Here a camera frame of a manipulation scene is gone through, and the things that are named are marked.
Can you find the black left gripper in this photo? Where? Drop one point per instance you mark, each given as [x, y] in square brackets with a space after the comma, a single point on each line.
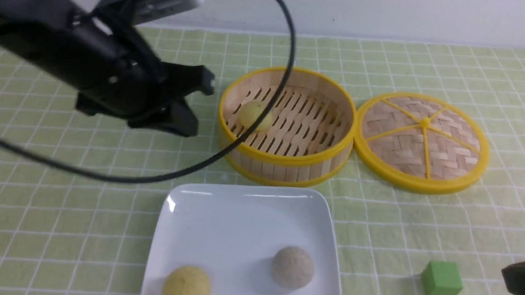
[120, 76]

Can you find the yellow steamed bun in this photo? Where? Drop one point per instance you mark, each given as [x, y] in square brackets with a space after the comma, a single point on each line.
[250, 112]
[187, 280]

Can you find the grey-white steamed bun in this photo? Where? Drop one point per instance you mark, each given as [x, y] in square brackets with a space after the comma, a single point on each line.
[292, 268]

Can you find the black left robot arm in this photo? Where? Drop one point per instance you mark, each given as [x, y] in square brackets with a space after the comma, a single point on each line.
[36, 31]

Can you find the white square plate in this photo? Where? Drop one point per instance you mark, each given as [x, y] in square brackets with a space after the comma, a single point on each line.
[233, 232]

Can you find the yellow steamed bun on plate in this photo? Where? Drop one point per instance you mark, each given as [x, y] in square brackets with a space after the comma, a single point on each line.
[187, 280]

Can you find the green cube block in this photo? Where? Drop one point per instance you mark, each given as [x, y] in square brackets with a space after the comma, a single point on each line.
[441, 278]

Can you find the yellow rimmed bamboo steamer basket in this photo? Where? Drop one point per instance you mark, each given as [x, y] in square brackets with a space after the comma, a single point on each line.
[311, 135]

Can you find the green checkered tablecloth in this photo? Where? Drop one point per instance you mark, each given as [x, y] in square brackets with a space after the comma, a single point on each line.
[63, 235]

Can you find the yellow rimmed woven steamer lid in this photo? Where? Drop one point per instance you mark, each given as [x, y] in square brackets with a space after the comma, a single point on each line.
[421, 144]

